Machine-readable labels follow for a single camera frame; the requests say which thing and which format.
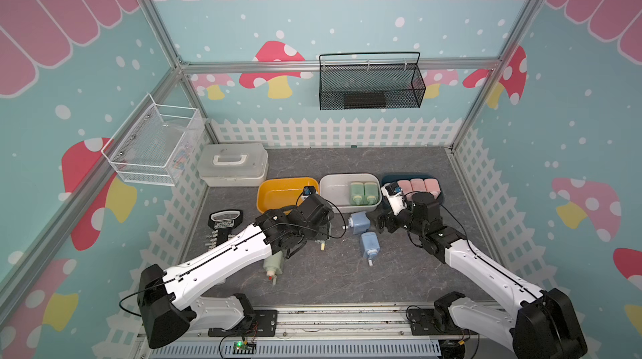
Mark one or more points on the white wire mesh basket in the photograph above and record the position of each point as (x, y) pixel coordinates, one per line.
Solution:
(155, 144)

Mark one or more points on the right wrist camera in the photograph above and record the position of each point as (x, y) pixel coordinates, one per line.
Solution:
(395, 197)

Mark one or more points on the aluminium rail frame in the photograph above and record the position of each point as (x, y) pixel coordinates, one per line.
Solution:
(376, 330)

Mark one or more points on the pale green sharpener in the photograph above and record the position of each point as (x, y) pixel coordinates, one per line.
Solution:
(273, 266)

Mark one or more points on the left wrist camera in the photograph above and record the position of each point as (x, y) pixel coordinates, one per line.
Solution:
(308, 191)

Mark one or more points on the blue sharpener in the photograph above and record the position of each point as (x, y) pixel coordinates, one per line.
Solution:
(358, 223)
(370, 246)

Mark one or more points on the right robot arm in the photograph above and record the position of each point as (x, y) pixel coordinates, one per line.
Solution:
(531, 322)

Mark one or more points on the blue sharpener center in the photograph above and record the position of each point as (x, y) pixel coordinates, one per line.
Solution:
(370, 246)

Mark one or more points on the pink sharpener bottom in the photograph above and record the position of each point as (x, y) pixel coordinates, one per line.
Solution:
(406, 188)

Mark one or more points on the teal storage box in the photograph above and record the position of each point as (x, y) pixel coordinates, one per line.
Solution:
(395, 177)

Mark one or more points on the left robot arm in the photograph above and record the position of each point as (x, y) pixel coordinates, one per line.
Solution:
(171, 301)

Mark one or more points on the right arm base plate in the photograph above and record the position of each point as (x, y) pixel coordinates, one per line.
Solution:
(425, 322)

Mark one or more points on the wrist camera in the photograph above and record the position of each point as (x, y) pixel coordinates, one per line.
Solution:
(395, 197)
(308, 191)

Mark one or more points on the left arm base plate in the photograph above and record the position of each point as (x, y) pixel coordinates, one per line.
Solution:
(261, 323)

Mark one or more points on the black wire mesh basket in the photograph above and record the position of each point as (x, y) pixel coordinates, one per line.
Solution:
(370, 80)

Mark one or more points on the translucent lidded case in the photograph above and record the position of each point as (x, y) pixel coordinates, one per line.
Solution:
(234, 165)

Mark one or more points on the white storage box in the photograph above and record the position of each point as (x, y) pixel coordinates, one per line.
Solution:
(335, 188)

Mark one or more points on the green circuit board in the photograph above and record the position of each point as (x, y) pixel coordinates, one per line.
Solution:
(244, 348)

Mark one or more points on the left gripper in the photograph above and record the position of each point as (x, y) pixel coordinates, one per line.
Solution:
(323, 234)

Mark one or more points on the blue sharpener upper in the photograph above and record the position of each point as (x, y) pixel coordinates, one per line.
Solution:
(358, 223)

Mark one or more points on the green sharpener bottom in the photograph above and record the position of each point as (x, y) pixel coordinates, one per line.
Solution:
(356, 190)

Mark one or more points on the black tool rack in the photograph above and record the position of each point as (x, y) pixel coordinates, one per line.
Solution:
(222, 224)

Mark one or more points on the pink sharpener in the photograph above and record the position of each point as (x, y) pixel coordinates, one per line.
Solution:
(406, 188)
(433, 187)
(418, 185)

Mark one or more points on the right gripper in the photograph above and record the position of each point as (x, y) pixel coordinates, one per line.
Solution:
(390, 217)

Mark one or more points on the yellow storage box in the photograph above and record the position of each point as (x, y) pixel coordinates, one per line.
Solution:
(279, 192)

